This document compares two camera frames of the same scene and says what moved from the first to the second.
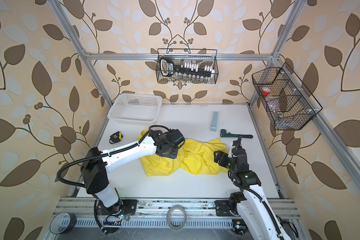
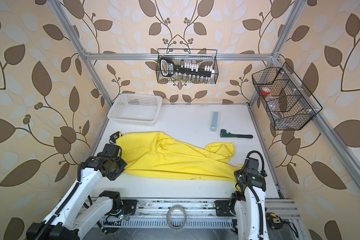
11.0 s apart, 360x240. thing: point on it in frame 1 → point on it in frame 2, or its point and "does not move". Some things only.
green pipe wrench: [223, 134] does not move
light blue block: [214, 121] does not move
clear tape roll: [174, 207] does not move
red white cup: [265, 91] does not move
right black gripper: [222, 161] → [238, 172]
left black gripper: [175, 154] → [123, 164]
